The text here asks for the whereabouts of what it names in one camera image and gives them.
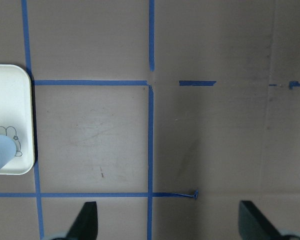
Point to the cream rectangular tray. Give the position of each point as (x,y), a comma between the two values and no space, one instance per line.
(16,117)

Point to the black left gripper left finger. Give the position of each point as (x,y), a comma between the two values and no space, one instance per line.
(85,226)

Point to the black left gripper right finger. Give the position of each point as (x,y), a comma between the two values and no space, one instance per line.
(253,225)

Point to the blue cup on tray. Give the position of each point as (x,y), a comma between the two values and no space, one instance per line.
(8,150)

